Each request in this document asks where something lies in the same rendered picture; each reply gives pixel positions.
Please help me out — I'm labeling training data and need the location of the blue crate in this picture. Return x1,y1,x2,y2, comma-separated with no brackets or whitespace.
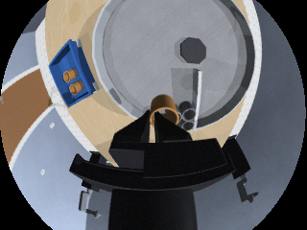
49,39,96,108

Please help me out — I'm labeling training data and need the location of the bronze bushing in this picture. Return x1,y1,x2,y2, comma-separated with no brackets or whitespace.
63,68,78,82
69,80,83,95
150,95,179,127

